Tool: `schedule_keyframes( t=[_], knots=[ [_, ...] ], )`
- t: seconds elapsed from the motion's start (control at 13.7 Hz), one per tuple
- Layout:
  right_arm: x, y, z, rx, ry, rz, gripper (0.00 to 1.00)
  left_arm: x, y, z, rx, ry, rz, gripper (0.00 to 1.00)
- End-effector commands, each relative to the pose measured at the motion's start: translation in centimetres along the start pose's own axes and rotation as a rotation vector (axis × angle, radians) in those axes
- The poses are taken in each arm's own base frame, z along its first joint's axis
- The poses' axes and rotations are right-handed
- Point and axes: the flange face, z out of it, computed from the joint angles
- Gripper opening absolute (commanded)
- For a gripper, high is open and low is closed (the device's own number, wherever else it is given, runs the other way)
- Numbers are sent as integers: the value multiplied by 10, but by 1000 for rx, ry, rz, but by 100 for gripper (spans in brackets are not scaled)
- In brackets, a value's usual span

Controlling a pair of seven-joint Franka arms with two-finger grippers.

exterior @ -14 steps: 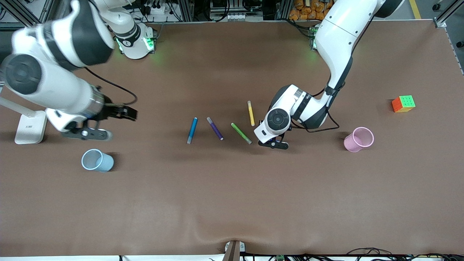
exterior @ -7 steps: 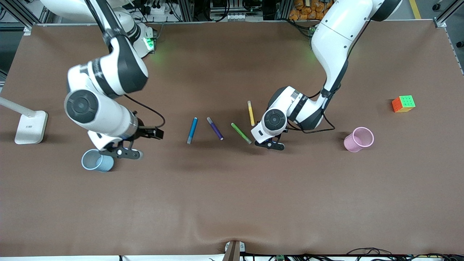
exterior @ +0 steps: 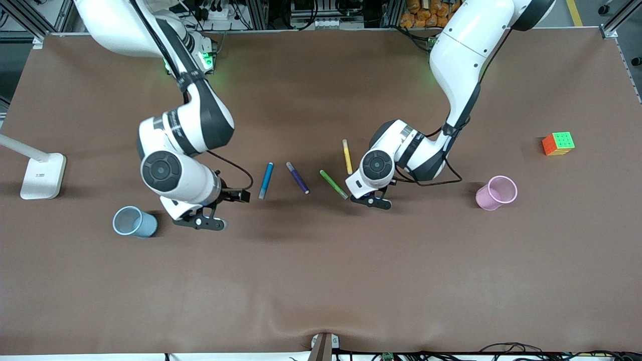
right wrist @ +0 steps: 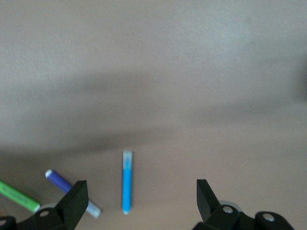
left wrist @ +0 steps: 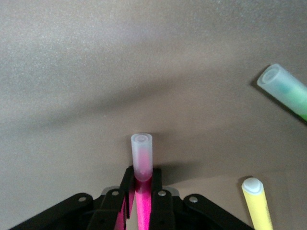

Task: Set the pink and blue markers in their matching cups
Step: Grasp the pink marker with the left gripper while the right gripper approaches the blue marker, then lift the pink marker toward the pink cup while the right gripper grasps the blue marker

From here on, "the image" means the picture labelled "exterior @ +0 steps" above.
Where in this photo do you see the grey equipment rack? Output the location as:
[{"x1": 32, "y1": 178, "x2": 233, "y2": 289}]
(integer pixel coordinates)
[{"x1": 266, "y1": 0, "x2": 397, "y2": 31}]

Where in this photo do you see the colourful puzzle cube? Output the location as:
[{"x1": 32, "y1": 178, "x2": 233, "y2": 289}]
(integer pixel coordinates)
[{"x1": 541, "y1": 131, "x2": 576, "y2": 156}]

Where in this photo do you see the orange snack bag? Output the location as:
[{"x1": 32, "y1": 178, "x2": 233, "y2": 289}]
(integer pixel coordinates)
[{"x1": 399, "y1": 0, "x2": 459, "y2": 29}]

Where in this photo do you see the blue marker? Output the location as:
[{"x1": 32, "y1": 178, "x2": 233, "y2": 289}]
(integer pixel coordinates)
[{"x1": 258, "y1": 162, "x2": 274, "y2": 200}]

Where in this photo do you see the light blue cup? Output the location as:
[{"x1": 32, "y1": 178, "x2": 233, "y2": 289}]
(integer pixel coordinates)
[{"x1": 112, "y1": 206, "x2": 158, "y2": 239}]

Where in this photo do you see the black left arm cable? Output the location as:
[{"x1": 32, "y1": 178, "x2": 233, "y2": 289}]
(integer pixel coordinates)
[{"x1": 395, "y1": 118, "x2": 463, "y2": 187}]

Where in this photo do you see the white desk lamp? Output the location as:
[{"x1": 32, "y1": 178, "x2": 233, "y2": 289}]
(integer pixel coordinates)
[{"x1": 0, "y1": 133, "x2": 67, "y2": 200}]

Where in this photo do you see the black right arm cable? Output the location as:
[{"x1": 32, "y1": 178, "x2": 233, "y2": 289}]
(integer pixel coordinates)
[{"x1": 129, "y1": 0, "x2": 254, "y2": 191}]

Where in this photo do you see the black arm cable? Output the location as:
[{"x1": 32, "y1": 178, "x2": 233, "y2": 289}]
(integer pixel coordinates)
[
  {"x1": 129, "y1": 0, "x2": 254, "y2": 191},
  {"x1": 395, "y1": 118, "x2": 463, "y2": 187}
]

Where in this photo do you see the green marker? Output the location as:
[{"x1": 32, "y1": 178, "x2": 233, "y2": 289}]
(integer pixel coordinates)
[{"x1": 319, "y1": 169, "x2": 350, "y2": 201}]

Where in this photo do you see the aluminium camera post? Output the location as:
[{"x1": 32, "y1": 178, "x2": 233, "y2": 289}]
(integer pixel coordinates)
[{"x1": 307, "y1": 332, "x2": 340, "y2": 361}]

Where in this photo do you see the aluminium frame corner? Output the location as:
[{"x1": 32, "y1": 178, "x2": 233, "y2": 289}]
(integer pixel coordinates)
[
  {"x1": 0, "y1": 0, "x2": 76, "y2": 48},
  {"x1": 599, "y1": 0, "x2": 642, "y2": 40}
]

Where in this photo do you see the white power strip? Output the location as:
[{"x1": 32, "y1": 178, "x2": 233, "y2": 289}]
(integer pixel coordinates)
[{"x1": 198, "y1": 0, "x2": 239, "y2": 21}]

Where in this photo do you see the pink cup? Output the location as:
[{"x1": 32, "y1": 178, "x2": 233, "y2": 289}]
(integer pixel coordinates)
[{"x1": 475, "y1": 175, "x2": 518, "y2": 211}]

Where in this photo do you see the purple marker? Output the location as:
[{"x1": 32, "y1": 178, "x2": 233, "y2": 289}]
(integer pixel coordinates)
[{"x1": 285, "y1": 161, "x2": 310, "y2": 195}]

